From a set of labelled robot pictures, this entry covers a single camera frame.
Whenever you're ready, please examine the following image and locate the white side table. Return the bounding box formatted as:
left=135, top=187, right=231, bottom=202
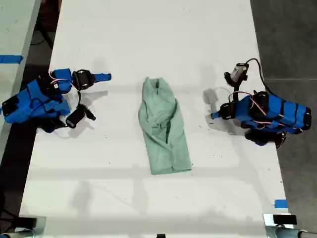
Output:
left=0, top=0, right=42, bottom=156

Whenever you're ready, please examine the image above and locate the red and white servo wire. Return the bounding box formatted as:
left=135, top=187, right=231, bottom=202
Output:
left=49, top=71, right=75, bottom=90
left=249, top=95, right=268, bottom=116

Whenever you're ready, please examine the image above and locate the black floor cable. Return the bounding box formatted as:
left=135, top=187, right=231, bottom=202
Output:
left=31, top=21, right=54, bottom=47

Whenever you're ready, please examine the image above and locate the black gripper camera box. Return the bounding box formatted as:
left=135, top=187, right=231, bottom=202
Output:
left=224, top=62, right=249, bottom=87
left=65, top=104, right=97, bottom=129

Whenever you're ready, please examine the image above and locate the long blue tape strip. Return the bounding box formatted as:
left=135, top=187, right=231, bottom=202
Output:
left=0, top=55, right=24, bottom=65

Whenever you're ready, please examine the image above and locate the small black box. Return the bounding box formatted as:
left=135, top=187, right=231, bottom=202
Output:
left=272, top=214, right=298, bottom=225

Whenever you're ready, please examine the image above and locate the grey metal pipe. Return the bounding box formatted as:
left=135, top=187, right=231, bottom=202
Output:
left=266, top=224, right=317, bottom=238
left=0, top=228, right=38, bottom=238

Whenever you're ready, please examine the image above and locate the pale green T-shirt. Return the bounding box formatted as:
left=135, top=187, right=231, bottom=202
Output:
left=138, top=76, right=193, bottom=176

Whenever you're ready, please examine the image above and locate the black camera cable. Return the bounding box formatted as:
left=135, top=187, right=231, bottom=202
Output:
left=244, top=58, right=273, bottom=96
left=37, top=118, right=69, bottom=134

